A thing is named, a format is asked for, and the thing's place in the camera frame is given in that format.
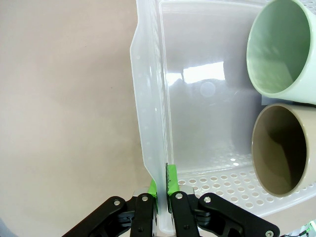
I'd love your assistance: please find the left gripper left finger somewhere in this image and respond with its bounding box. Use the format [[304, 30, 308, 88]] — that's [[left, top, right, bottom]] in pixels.
[[61, 179, 158, 237]]

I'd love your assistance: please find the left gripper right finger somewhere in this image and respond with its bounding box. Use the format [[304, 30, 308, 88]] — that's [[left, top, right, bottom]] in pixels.
[[165, 164, 281, 237]]

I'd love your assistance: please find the white perforated plastic basket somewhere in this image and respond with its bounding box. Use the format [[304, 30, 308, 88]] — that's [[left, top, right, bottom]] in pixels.
[[129, 0, 316, 234]]

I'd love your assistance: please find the beige ceramic cup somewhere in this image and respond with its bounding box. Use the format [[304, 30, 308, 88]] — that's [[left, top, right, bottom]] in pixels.
[[251, 103, 316, 198]]

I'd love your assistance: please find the light green ceramic mug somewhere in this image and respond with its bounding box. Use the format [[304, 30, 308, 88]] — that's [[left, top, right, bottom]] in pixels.
[[246, 0, 316, 106]]

